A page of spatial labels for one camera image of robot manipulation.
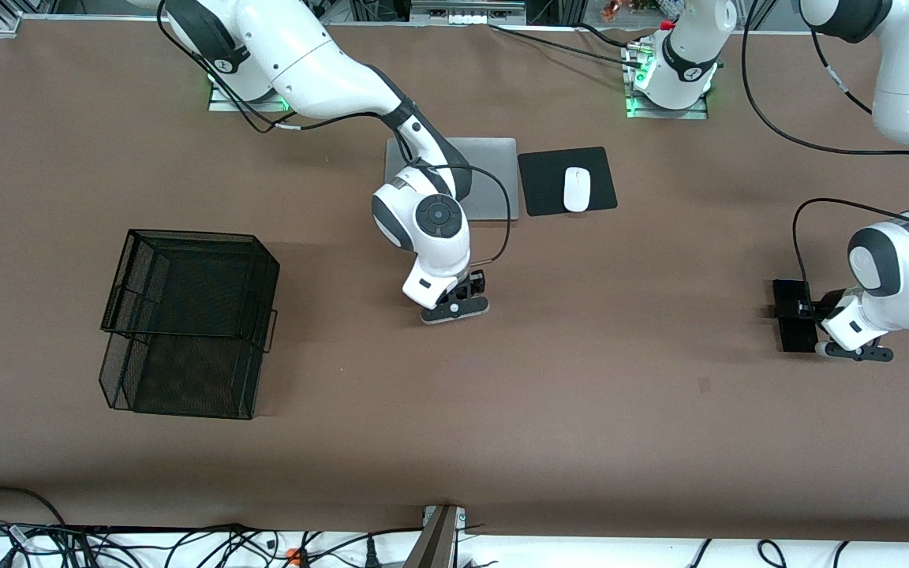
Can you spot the silver closed laptop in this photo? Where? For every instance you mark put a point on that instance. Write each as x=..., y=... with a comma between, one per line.
x=494, y=181

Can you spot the black mesh two-tier tray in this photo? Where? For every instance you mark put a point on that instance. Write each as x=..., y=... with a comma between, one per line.
x=186, y=371

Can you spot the white computer mouse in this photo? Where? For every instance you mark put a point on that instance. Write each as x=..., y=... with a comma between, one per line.
x=577, y=189

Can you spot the small orange connector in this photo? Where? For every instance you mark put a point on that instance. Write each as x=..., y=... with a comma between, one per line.
x=293, y=557

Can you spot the black power plug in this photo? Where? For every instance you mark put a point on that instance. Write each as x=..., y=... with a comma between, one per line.
x=371, y=554

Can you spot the grey metal camera post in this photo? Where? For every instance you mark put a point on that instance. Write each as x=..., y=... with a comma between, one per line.
x=435, y=544

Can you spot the black mouse pad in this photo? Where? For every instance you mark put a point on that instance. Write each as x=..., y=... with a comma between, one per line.
x=545, y=185

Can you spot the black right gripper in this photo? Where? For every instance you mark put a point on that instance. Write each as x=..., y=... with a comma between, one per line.
x=475, y=281

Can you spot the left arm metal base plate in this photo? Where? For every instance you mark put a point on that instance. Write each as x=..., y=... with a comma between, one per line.
x=640, y=112

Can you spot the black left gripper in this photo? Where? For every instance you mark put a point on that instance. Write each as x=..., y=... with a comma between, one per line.
x=825, y=304

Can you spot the white power strip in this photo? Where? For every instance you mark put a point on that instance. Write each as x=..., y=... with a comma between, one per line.
x=466, y=14

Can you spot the black slab smartphone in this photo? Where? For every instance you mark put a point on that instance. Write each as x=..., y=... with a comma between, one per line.
x=795, y=335

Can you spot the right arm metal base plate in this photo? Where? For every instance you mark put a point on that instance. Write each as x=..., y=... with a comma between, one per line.
x=222, y=104

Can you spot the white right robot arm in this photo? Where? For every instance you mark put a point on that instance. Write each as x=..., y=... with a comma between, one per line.
x=304, y=55

